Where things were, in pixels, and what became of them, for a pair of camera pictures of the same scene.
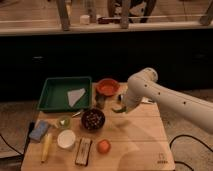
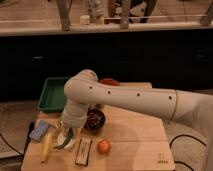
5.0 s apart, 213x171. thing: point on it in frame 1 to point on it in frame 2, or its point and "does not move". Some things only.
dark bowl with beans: [93, 119] does not move
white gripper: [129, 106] to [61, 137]
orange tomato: [104, 146] does not move
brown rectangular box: [83, 151] does not move
